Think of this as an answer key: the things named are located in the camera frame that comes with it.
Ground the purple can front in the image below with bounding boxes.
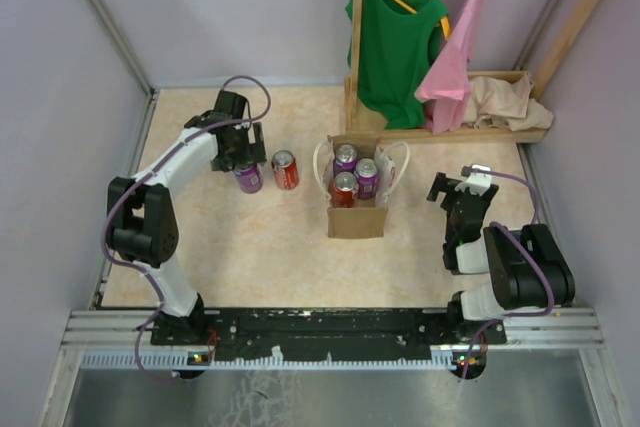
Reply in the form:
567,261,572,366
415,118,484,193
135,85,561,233
233,163,263,194

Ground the purple can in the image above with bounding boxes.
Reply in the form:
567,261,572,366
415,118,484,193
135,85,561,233
233,163,263,194
333,144,360,176
354,158,380,200

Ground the red can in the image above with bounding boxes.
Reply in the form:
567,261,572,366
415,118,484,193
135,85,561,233
330,171,358,208
271,150,299,191

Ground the brown canvas bag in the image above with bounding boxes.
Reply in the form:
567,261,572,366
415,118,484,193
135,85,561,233
312,135,411,240

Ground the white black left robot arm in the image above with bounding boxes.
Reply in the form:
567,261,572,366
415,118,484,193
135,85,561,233
102,89,266,344

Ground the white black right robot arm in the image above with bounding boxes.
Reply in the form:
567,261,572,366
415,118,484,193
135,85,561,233
427,165,576,343

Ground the purple can back right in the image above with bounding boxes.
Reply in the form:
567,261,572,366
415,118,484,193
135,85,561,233
354,158,380,200

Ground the pink shirt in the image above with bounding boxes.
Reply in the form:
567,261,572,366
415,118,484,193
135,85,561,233
414,0,485,135

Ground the purple can back left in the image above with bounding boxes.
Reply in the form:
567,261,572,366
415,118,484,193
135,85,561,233
333,144,360,176

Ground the beige crumpled cloth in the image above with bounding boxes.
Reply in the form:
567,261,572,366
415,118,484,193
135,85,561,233
463,73,554,131

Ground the green tank top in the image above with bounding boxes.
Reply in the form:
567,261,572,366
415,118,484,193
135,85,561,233
358,0,448,129

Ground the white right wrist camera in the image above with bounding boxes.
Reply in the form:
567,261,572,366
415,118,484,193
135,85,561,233
456,164,492,196

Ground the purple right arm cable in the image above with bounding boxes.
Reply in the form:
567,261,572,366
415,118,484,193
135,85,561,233
459,170,556,382

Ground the wooden clothes rack frame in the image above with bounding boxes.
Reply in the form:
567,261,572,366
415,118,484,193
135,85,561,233
344,0,601,144

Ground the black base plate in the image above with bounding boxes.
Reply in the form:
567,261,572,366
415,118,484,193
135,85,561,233
151,307,482,362

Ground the aluminium rail frame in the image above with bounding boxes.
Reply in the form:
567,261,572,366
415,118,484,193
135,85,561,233
64,307,606,373

